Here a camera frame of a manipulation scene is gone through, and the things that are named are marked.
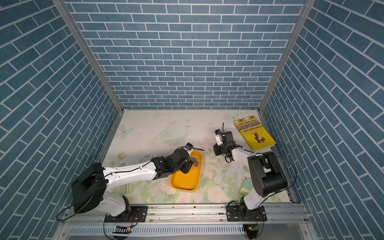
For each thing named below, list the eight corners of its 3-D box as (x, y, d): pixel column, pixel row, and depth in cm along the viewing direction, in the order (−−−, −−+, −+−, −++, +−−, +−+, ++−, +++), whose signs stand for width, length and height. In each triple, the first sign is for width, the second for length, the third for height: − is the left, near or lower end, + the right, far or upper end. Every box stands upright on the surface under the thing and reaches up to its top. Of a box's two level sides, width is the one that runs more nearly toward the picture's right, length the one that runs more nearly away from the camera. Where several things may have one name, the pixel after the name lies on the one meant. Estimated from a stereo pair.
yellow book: (253, 151, 98) (254, 149, 96) (234, 122, 115) (235, 119, 112) (274, 145, 102) (276, 142, 99) (253, 117, 118) (254, 115, 116)
